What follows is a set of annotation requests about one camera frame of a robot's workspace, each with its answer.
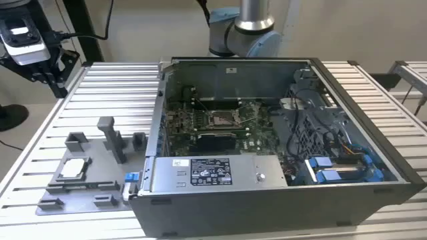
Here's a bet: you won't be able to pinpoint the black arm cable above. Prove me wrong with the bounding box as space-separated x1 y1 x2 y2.
195 0 212 27

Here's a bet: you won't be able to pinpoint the yellow and orange wires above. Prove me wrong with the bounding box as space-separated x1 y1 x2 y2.
343 142 367 156

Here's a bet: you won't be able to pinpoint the CPU socket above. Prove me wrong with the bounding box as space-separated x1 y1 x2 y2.
208 109 242 128

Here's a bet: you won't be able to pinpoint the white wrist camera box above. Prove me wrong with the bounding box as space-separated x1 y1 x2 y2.
0 19 52 66

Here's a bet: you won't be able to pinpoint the silver square CPU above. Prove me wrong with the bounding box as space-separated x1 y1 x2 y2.
62 159 90 177

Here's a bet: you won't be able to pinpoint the grey parts rack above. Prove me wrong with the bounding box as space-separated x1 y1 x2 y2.
35 116 148 216

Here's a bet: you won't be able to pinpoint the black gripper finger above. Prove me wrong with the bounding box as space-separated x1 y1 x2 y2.
0 57 60 85
48 46 82 99

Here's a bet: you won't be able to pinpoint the hard disk in blue carrier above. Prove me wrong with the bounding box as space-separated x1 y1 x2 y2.
119 171 142 201

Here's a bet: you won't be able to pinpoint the black open PC case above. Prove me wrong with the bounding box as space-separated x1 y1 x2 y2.
128 56 427 238

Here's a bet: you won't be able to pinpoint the blue plastic latch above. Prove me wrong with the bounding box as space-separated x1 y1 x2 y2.
362 153 386 183

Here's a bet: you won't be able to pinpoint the black cable in case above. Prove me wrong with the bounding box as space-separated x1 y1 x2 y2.
286 96 338 161

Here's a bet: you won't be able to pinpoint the silver power supply unit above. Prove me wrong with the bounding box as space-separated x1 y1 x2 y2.
150 154 290 193

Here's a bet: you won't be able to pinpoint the black round monitor foot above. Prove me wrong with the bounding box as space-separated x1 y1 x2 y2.
0 103 30 132

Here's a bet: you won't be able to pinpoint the aluminium profile frame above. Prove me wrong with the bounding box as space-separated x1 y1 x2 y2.
389 60 427 93

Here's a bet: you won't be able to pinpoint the green motherboard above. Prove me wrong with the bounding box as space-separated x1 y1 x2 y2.
164 98 287 158

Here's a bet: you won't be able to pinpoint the black camera cable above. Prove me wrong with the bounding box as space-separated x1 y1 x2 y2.
50 0 115 41

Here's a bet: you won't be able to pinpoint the metal socket cover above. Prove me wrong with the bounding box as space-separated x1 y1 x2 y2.
236 103 266 124

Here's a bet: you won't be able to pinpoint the black graphics card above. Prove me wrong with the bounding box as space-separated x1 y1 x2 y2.
190 132 239 154

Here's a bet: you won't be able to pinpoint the black box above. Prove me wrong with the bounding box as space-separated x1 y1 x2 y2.
369 73 402 91

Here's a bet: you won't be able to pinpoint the green RAM stick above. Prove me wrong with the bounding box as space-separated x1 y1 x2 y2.
63 183 102 190

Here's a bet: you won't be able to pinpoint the black upright post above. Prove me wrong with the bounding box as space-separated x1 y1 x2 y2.
63 0 106 63

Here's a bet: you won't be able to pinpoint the blue disk carrier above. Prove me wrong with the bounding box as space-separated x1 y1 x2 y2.
305 156 337 168
315 168 343 185

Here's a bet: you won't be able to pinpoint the grey metal drive cage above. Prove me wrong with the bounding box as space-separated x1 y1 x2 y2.
270 83 351 161

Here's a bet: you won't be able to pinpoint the thin metal locking lever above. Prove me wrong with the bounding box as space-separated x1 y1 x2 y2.
195 96 211 112

